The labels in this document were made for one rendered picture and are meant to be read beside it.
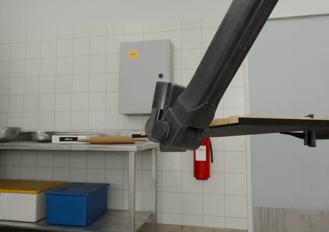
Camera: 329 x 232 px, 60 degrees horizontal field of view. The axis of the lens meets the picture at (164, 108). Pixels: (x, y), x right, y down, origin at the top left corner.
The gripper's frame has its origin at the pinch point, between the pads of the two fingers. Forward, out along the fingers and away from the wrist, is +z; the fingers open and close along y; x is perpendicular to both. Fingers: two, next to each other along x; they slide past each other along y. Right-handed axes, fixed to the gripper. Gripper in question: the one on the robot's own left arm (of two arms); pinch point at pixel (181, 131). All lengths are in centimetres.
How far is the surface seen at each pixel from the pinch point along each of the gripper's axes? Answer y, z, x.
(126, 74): -62, 169, -99
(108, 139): 1, 132, -97
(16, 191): 43, 119, -176
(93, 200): 51, 140, -115
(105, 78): -64, 186, -131
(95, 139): 0, 127, -105
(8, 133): -7, 130, -200
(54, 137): -2, 124, -143
